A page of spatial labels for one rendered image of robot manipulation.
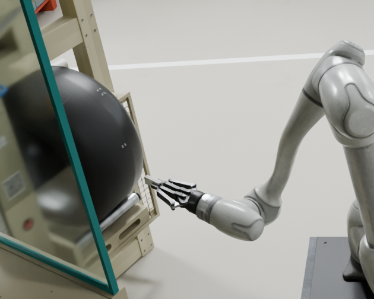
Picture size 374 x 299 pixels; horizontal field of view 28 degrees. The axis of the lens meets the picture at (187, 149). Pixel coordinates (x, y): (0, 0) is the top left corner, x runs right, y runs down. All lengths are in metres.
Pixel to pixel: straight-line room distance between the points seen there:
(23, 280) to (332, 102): 0.90
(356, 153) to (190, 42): 4.34
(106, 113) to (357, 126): 0.93
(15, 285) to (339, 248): 1.18
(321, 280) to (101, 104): 0.93
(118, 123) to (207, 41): 3.76
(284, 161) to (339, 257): 0.53
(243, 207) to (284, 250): 1.57
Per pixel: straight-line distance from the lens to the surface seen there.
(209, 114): 5.09
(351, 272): 2.54
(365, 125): 1.87
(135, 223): 2.80
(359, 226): 2.39
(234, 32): 6.27
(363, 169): 2.02
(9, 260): 2.06
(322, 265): 2.60
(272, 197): 2.36
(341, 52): 2.03
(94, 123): 2.44
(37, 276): 1.97
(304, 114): 2.09
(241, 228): 2.24
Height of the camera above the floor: 2.46
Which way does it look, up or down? 31 degrees down
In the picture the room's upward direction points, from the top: 12 degrees counter-clockwise
